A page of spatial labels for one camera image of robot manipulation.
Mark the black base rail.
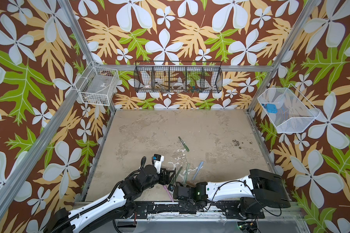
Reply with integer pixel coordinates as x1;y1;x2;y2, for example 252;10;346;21
116;200;265;220

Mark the white wire basket left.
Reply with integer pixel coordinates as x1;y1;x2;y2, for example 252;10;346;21
76;66;120;106

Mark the white wire basket right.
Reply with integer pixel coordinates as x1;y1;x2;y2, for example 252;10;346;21
258;84;320;134

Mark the blue object in basket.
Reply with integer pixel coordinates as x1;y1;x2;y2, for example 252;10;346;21
264;103;278;114

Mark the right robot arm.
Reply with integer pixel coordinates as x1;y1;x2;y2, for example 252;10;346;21
173;169;291;220

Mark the black wire basket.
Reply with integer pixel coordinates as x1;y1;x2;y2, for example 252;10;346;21
133;61;223;93

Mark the white wire basket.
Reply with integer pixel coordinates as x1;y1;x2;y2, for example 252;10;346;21
76;66;120;106
258;84;320;134

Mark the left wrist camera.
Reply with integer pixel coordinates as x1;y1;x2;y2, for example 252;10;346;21
152;154;164;174

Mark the pink pen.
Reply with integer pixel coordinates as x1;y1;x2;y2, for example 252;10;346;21
163;185;174;202

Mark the blue pen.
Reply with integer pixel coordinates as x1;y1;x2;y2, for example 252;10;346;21
192;161;204;180

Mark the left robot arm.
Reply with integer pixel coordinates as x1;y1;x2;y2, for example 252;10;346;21
43;154;176;233

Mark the white tape roll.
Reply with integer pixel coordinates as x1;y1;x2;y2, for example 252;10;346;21
172;82;185;90

